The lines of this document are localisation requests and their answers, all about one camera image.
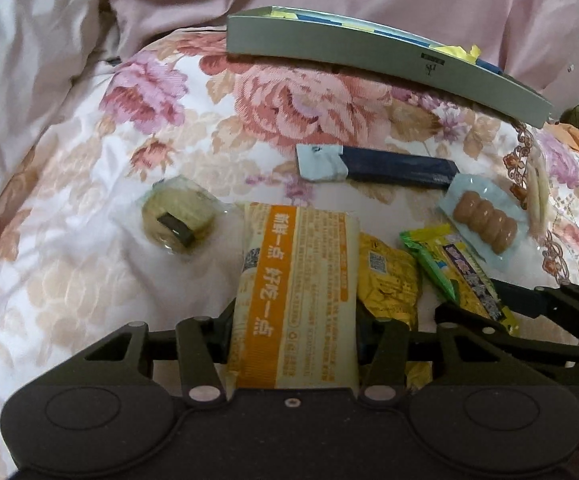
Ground brown ring pastries packet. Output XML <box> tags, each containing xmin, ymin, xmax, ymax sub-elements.
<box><xmin>436</xmin><ymin>174</ymin><xmax>528</xmax><ymax>266</ymax></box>

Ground dark blue snack bar packet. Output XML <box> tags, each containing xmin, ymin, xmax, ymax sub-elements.
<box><xmin>295</xmin><ymin>143</ymin><xmax>458</xmax><ymax>190</ymax></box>

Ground yellow translucent snack packet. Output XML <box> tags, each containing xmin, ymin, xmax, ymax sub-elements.
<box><xmin>356</xmin><ymin>232</ymin><xmax>421</xmax><ymax>332</ymax></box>

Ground green and yellow snack packet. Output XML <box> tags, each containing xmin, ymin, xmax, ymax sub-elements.
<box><xmin>400</xmin><ymin>226</ymin><xmax>521</xmax><ymax>337</ymax></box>

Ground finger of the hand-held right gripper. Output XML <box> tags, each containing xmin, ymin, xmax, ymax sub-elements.
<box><xmin>489</xmin><ymin>280</ymin><xmax>579</xmax><ymax>332</ymax></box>
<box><xmin>434</xmin><ymin>304</ymin><xmax>579</xmax><ymax>386</ymax></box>

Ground white duvet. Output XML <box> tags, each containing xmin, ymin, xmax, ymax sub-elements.
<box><xmin>0</xmin><ymin>0</ymin><xmax>170</xmax><ymax>246</ymax></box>

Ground round pastry in clear wrapper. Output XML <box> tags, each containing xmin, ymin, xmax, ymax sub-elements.
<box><xmin>140</xmin><ymin>176</ymin><xmax>226</xmax><ymax>257</ymax></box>

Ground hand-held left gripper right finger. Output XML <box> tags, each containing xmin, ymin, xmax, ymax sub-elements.
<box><xmin>358</xmin><ymin>310</ymin><xmax>503</xmax><ymax>406</ymax></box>

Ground orange and white snack packet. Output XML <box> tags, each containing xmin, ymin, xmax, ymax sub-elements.
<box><xmin>226</xmin><ymin>202</ymin><xmax>361</xmax><ymax>392</ymax></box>

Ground beige stick snack packet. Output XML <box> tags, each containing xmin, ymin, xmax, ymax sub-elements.
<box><xmin>509</xmin><ymin>149</ymin><xmax>553</xmax><ymax>239</ymax></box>

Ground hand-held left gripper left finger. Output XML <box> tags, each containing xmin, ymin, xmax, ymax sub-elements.
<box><xmin>84</xmin><ymin>299</ymin><xmax>238</xmax><ymax>407</ymax></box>

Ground grey cardboard box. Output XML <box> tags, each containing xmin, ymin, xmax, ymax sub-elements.
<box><xmin>226</xmin><ymin>5</ymin><xmax>555</xmax><ymax>129</ymax></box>

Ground floral blanket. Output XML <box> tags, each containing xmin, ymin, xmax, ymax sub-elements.
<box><xmin>0</xmin><ymin>26</ymin><xmax>579</xmax><ymax>463</ymax></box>

